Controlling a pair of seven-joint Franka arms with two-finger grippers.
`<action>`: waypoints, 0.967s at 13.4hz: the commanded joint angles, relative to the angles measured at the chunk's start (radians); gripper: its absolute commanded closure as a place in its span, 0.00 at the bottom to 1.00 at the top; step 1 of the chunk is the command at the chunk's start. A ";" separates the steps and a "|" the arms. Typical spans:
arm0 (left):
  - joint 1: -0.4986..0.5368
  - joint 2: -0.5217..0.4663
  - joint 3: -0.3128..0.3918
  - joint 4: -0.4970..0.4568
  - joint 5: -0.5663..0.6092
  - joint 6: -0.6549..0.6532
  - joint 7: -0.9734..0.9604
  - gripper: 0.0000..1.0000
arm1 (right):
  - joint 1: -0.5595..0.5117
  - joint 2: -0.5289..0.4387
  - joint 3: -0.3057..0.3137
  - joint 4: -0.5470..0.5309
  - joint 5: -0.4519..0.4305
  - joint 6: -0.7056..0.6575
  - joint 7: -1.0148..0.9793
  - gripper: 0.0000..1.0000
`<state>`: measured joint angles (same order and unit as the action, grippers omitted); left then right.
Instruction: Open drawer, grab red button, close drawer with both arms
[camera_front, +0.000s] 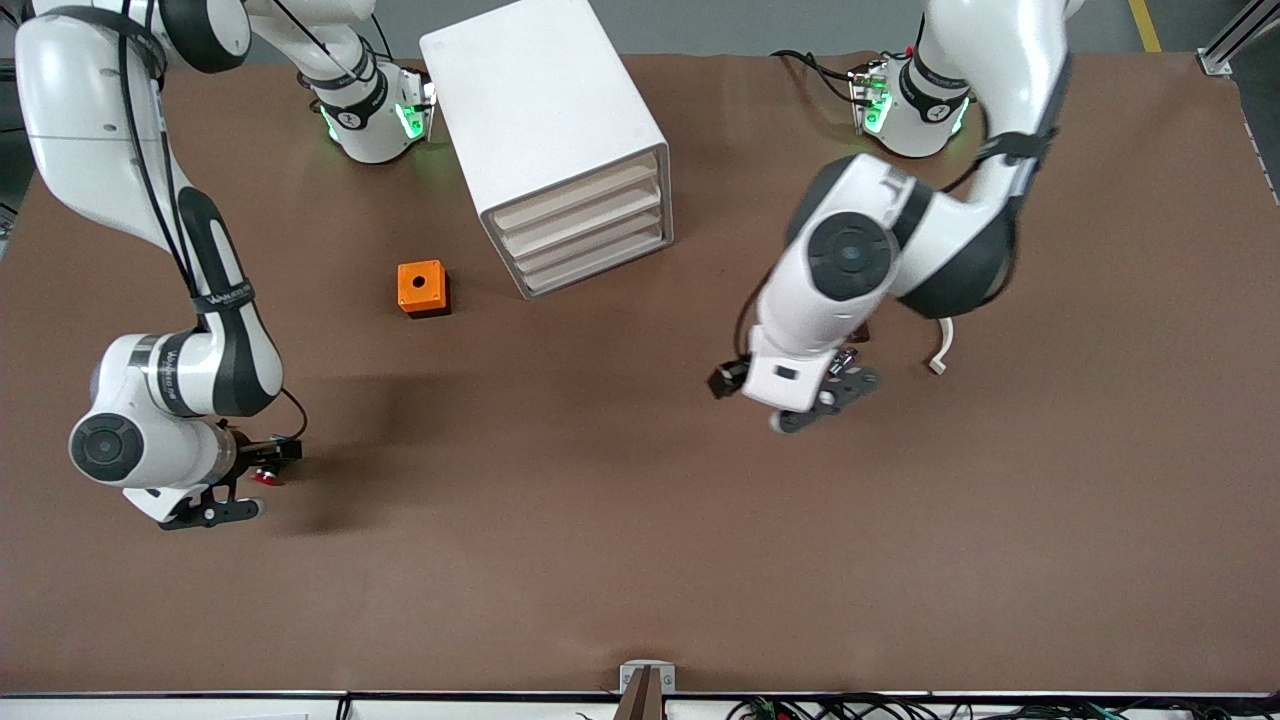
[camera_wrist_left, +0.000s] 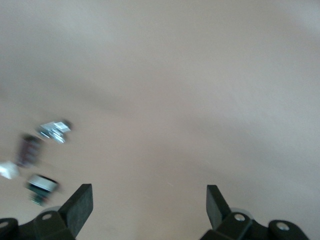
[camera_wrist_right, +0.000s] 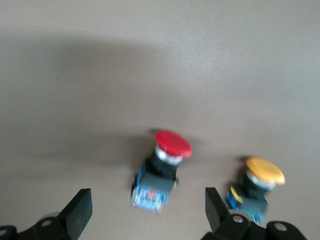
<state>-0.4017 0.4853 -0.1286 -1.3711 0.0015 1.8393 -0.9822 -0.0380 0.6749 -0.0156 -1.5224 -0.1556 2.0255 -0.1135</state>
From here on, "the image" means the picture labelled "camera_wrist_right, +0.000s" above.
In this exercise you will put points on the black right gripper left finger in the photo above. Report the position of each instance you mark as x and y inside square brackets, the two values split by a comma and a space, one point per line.
[72, 217]

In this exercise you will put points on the blue and black relay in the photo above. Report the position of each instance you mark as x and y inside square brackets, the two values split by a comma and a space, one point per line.
[152, 182]

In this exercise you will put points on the yellow mushroom push button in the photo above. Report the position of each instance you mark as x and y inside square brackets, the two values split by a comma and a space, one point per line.
[265, 172]

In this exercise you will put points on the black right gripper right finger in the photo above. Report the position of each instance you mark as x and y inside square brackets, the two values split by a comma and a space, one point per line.
[225, 230]

